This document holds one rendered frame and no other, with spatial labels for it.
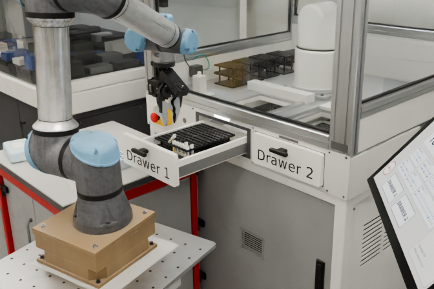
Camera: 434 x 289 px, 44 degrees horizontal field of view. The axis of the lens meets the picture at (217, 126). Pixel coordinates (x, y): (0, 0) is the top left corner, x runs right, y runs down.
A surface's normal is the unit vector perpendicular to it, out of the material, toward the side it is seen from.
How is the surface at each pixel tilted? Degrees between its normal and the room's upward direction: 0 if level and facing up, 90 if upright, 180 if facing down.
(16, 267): 0
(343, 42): 90
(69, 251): 90
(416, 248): 50
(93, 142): 8
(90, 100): 90
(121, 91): 90
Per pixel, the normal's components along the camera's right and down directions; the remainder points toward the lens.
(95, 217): -0.06, 0.07
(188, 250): -0.01, -0.94
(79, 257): -0.54, 0.29
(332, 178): -0.73, 0.23
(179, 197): 0.68, 0.23
